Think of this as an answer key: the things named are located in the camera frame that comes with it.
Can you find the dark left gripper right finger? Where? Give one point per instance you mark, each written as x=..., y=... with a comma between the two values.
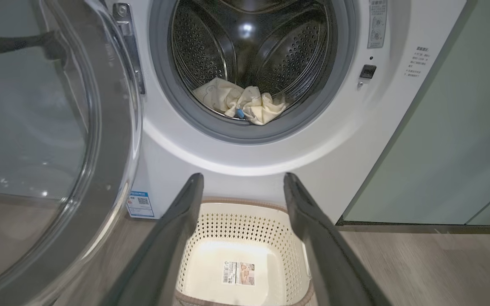
x=321, y=246

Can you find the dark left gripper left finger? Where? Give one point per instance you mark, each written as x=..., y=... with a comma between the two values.
x=164, y=246

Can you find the round black glass washer door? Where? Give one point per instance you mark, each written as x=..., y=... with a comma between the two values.
x=113, y=148

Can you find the cream patterned cloth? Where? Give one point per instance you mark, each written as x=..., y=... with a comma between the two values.
x=249, y=104

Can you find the white printed product label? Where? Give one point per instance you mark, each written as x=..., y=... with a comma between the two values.
x=238, y=273

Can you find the cream perforated laundry basket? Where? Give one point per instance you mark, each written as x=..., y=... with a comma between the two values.
x=245, y=225

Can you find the white front-load washing machine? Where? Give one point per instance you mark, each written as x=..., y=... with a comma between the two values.
x=334, y=127

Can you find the large pale green cabinet door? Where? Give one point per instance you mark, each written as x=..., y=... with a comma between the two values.
x=453, y=127

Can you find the black rectangular port opening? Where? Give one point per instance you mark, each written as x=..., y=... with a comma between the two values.
x=367, y=71

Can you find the metal door hinge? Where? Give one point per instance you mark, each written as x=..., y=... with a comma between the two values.
x=129, y=46

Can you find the stainless steel washing machine drum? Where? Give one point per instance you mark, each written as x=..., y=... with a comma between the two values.
x=202, y=42

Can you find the blue energy label sticker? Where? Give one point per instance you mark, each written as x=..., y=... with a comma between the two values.
x=140, y=205

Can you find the small printed text label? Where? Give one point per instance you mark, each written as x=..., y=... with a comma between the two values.
x=418, y=61

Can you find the grey instruction sticker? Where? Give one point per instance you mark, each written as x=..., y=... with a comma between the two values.
x=377, y=23

